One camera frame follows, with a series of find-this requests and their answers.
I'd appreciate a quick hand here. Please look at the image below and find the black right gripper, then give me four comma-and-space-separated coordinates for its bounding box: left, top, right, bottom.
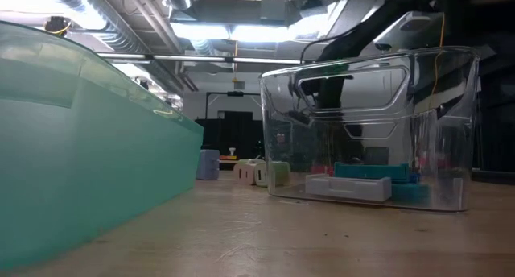
299, 39, 367, 110

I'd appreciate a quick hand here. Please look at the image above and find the clear plastic bin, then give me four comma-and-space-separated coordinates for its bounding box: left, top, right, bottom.
259, 46, 480, 213

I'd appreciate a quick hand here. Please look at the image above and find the light blue plug adapter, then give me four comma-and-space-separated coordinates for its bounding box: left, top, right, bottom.
196, 148, 221, 181

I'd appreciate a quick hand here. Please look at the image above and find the cream cube block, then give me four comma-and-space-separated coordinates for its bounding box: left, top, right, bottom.
233, 160, 257, 186

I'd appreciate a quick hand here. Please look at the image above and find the long ceiling light tube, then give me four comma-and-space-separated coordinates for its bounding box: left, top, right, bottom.
96, 52, 303, 65

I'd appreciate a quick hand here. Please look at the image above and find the green translucent plastic bin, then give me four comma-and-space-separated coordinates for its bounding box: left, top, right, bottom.
0, 21, 204, 272

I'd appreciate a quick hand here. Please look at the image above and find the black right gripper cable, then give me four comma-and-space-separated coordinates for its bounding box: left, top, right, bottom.
300, 25, 365, 65

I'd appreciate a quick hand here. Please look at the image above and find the black gantry frame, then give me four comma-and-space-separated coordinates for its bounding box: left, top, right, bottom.
204, 90, 261, 119

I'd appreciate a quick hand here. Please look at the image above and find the yellow hanging cable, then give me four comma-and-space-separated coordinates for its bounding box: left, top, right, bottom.
430, 11, 447, 97

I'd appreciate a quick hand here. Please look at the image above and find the silver corrugated ventilation duct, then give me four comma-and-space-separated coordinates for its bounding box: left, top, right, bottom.
35, 0, 150, 55

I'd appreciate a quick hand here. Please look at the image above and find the black yellow cable reel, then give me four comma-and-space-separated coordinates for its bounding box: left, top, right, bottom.
43, 15, 73, 38

